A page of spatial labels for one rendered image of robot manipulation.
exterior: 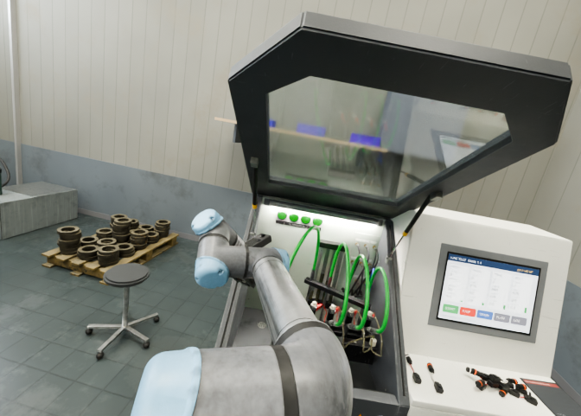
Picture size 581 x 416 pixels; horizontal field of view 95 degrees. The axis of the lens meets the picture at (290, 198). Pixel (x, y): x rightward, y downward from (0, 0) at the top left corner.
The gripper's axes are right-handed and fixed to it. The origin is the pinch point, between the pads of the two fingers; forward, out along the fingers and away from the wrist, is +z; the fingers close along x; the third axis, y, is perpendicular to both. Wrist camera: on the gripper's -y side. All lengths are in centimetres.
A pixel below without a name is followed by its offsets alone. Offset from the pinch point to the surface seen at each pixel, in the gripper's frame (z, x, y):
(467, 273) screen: 50, 53, -44
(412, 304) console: 49, 35, -24
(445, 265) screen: 44, 45, -42
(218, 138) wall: 59, -243, -181
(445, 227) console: 33, 44, -55
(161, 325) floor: 99, -161, 35
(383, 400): 45, 33, 14
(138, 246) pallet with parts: 87, -268, -18
